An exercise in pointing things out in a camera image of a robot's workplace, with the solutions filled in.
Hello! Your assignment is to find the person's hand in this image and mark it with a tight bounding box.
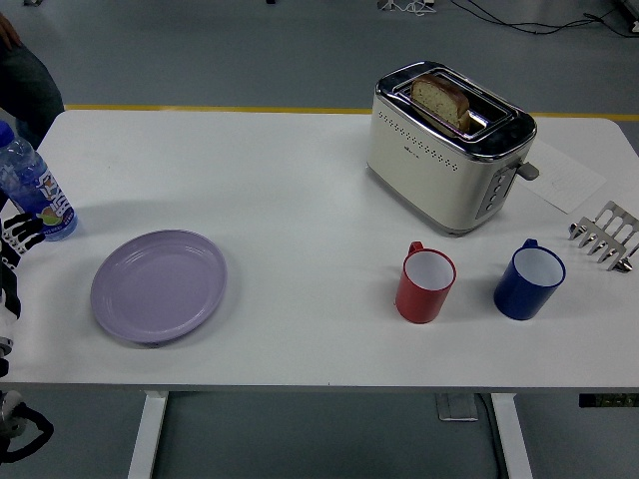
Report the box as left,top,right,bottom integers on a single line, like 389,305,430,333
0,12,24,52

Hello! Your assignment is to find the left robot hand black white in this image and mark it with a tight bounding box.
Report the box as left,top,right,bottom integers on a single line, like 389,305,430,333
0,213,47,343

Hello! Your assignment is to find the purple round plate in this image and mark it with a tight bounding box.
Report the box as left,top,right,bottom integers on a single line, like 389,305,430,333
90,229,229,347

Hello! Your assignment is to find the clear plastic bottle blue cap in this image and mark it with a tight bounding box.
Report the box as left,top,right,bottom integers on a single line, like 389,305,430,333
0,119,79,243

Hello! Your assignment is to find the person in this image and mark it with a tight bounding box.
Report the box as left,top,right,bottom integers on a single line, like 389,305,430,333
0,12,67,151

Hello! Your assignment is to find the white table leg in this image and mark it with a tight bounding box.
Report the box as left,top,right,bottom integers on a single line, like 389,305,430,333
127,391,169,479
490,393,533,479

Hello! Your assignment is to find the white floor stand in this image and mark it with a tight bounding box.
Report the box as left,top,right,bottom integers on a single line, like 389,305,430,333
376,0,438,14

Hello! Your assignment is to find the red mug white inside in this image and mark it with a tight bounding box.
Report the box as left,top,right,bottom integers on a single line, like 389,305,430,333
394,240,457,325

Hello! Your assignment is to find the cream chrome toaster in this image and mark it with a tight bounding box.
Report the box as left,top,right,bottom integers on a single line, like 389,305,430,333
365,60,541,239

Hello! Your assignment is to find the brown bread slice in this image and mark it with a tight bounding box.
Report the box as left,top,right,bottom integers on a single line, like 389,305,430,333
409,74,471,134

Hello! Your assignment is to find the grey table control box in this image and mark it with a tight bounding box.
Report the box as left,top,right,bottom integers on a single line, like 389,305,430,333
433,393,480,423

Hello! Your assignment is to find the blue mug white inside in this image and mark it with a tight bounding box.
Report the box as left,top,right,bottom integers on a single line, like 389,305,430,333
492,239,567,321

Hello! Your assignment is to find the white paper sheet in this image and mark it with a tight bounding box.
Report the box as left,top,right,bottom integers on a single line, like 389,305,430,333
515,139,608,216

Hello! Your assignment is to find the silver metal toast rack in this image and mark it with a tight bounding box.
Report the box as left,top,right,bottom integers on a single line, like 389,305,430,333
567,201,639,274

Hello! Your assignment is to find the black table height controller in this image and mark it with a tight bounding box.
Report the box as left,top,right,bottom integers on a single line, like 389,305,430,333
578,393,639,408

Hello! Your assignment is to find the black cable under table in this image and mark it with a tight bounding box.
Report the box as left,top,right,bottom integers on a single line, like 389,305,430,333
473,393,506,479

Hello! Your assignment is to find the black floor cable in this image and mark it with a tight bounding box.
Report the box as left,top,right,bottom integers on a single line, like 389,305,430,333
451,0,639,39

